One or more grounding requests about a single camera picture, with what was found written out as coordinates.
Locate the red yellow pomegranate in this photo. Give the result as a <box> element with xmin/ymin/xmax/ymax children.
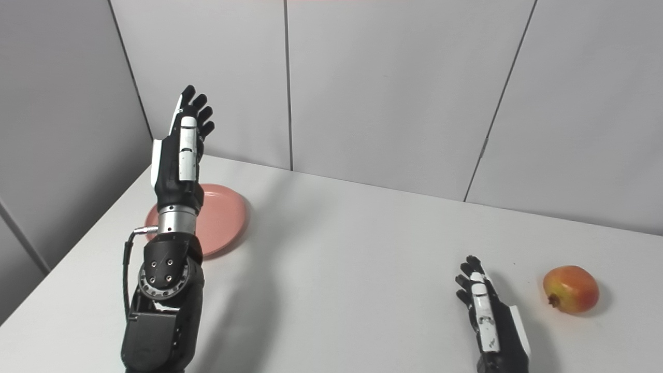
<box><xmin>543</xmin><ymin>265</ymin><xmax>600</xmax><ymax>315</ymax></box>

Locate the pink round plate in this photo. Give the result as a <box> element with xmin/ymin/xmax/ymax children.
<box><xmin>145</xmin><ymin>184</ymin><xmax>248</xmax><ymax>259</ymax></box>

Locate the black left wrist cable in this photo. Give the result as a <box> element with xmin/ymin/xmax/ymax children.
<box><xmin>122</xmin><ymin>226</ymin><xmax>158</xmax><ymax>317</ymax></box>

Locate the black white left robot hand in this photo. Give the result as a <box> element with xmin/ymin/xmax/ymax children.
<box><xmin>150</xmin><ymin>85</ymin><xmax>215</xmax><ymax>213</ymax></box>

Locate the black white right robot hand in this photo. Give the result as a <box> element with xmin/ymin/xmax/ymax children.
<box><xmin>455</xmin><ymin>255</ymin><xmax>532</xmax><ymax>373</ymax></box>

